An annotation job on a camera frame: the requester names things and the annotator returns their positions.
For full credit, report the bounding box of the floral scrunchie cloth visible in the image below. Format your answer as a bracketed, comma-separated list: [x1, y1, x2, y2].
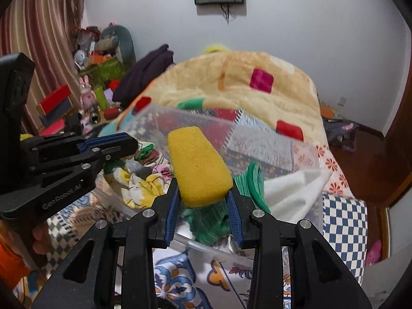
[103, 141, 173, 209]

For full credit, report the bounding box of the yellow sponge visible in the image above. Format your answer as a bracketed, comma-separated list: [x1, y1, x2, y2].
[167, 126, 233, 209]

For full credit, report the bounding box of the clear plastic box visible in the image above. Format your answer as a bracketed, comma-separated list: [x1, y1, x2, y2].
[96, 102, 326, 261]

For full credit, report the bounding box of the green knitted cloth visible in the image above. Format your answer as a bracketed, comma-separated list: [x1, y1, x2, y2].
[181, 162, 270, 246]

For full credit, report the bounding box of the person's left hand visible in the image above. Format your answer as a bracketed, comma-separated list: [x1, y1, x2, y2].
[32, 222, 52, 255]

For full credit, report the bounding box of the pink bunny toy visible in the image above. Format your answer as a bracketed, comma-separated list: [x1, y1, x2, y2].
[79, 75, 97, 112]

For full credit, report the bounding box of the red cylinder can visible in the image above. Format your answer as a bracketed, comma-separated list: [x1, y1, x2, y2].
[103, 107, 122, 121]

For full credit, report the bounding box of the red box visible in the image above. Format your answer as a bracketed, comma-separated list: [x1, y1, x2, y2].
[36, 84, 71, 116]

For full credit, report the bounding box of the pink slipper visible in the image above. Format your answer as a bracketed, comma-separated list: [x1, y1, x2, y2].
[366, 240, 382, 266]

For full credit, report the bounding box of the green bottle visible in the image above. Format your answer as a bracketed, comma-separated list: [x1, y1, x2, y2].
[93, 85, 108, 110]

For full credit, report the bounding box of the white cloth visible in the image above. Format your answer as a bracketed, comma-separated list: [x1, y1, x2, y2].
[264, 169, 332, 223]

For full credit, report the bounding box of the green cardboard box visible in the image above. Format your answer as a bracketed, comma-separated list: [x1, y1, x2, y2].
[80, 57, 126, 86]

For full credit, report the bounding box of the patchwork patterned bedsheet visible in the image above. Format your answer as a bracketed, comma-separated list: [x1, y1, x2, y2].
[12, 109, 369, 309]

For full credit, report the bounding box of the dark purple garment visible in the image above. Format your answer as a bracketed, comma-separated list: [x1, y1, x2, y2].
[113, 44, 174, 107]

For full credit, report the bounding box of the green dinosaur plush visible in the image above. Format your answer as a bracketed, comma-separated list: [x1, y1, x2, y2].
[94, 25, 136, 68]

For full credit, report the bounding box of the striped pink curtain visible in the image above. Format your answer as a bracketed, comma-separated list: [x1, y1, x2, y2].
[1, 0, 84, 133]

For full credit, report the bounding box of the grey bag on floor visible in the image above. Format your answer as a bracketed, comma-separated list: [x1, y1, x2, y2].
[319, 101, 360, 152]

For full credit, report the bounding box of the beige fleece blanket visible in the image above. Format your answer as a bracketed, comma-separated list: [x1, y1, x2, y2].
[99, 50, 329, 145]

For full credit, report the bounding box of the wall power socket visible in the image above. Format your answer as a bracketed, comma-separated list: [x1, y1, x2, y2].
[337, 96, 346, 107]

